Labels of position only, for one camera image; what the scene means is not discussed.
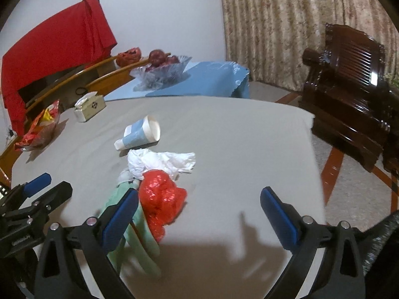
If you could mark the blue covered low table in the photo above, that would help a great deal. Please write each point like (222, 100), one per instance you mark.
(202, 81)

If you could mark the pile of red snack packets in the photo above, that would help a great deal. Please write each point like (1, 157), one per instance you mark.
(37, 127)

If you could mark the dark wooden armchair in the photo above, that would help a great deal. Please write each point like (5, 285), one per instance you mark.
(343, 84)

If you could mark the beige patterned curtain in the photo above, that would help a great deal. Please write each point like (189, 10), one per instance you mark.
(280, 21)

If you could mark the green plastic wrapper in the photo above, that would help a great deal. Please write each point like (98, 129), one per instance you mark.
(145, 236)

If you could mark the blue and white paper cup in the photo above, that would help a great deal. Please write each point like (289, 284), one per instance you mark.
(137, 135)

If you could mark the white tissue box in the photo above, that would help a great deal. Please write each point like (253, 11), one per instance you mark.
(90, 107)

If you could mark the glass fruit bowl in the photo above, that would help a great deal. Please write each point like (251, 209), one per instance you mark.
(162, 74)

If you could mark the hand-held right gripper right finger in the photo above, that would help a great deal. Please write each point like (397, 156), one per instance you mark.
(279, 218)

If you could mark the white tissue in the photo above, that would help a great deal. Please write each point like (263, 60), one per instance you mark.
(156, 162)

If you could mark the red cloth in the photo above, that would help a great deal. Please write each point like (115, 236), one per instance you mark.
(56, 37)

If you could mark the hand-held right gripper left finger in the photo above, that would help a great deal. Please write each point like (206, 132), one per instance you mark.
(120, 221)

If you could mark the red plastic bag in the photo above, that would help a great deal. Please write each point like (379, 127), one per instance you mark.
(159, 196)

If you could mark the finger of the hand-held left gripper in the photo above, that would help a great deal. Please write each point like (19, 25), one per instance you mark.
(37, 184)
(56, 194)

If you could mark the black-lined trash bin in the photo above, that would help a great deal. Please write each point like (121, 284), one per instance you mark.
(383, 249)

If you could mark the red apple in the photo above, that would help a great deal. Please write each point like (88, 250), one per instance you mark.
(173, 59)
(157, 55)

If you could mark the dark wooden side table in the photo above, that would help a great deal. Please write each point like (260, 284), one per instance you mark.
(393, 124)

